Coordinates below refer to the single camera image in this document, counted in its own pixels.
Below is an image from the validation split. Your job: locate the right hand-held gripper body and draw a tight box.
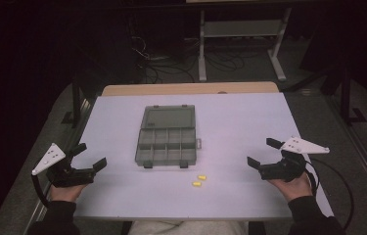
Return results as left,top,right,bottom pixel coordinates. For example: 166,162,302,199
258,136,331,183

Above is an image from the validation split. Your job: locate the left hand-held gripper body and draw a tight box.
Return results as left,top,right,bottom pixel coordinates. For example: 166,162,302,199
31,142,97,189

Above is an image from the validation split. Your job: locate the grey plastic compartment box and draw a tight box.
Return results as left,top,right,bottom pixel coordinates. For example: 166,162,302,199
134,104,203,169

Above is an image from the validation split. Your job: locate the person's left hand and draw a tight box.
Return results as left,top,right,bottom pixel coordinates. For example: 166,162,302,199
49,183,88,204

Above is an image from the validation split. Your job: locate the person's right hand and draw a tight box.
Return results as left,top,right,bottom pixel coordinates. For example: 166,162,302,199
267,172,314,203

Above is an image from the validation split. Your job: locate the black metal stand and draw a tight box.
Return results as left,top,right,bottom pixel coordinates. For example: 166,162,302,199
339,67,367,125
61,77,91,129

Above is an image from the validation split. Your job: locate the wooden table board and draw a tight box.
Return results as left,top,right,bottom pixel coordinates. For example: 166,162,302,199
101,81,280,98

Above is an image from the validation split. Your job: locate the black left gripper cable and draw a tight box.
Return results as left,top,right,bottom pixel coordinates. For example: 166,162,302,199
30,173,52,209

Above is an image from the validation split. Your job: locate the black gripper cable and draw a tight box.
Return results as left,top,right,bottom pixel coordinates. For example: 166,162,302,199
303,158,355,231
30,173,52,209

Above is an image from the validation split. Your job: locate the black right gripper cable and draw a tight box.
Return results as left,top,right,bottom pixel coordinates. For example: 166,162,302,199
303,158,355,231

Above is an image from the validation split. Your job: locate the metal floor rail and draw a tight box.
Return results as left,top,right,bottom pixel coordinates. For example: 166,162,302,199
326,94,367,213

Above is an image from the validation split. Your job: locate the bundle of floor cables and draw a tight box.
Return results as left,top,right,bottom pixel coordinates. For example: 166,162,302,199
130,34,202,84

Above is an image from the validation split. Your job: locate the white metal desk frame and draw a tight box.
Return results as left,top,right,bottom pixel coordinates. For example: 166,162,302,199
198,7,293,83

